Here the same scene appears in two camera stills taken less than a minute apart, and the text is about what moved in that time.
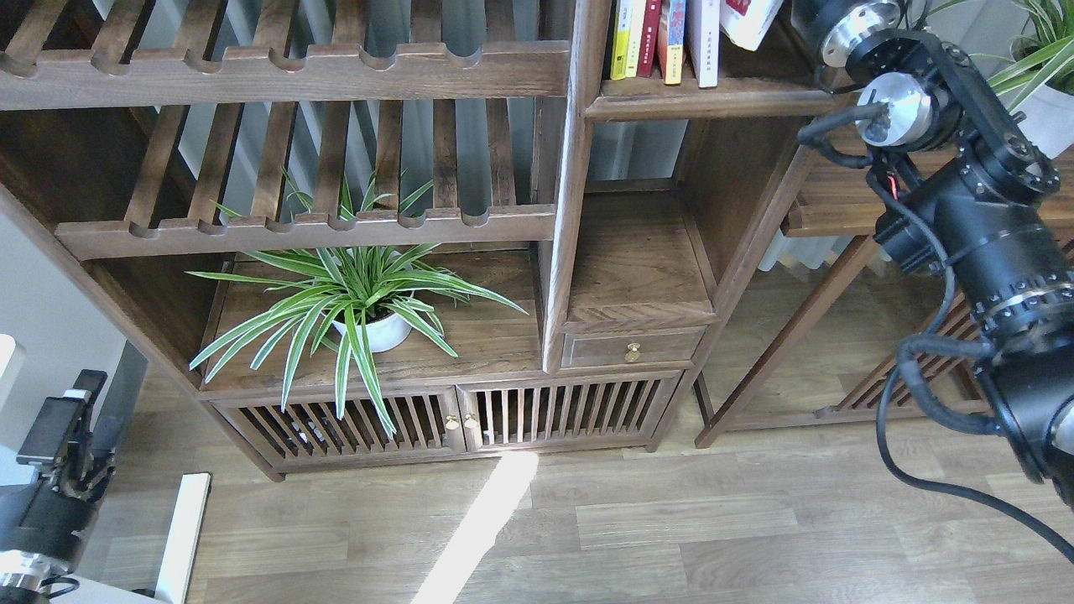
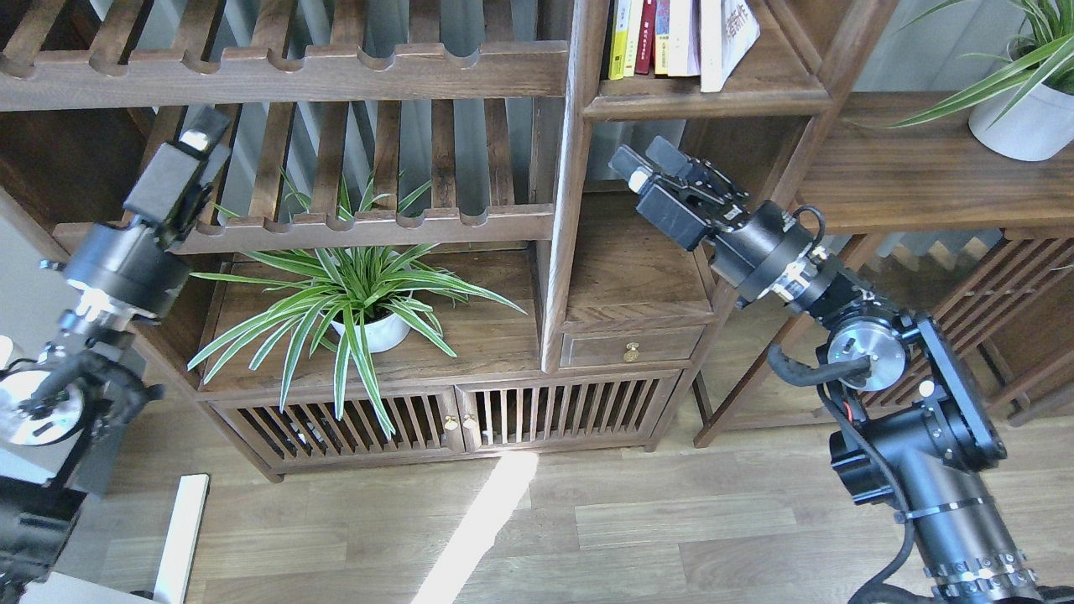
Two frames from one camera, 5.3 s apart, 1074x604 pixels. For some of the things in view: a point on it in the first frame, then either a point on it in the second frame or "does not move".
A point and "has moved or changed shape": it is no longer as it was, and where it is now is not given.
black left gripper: [47, 517] to [135, 269]
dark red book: [653, 10] does not move
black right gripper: [813, 18] to [764, 251]
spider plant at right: [1040, 55] does not move
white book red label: [748, 22] has moved or changed shape
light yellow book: [635, 36] does not move
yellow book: [621, 39] does not move
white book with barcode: [702, 22] to [684, 38]
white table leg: [189, 519] does not move
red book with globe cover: [669, 40] does not move
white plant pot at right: [1049, 121] does not move
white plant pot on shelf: [383, 335] does not move
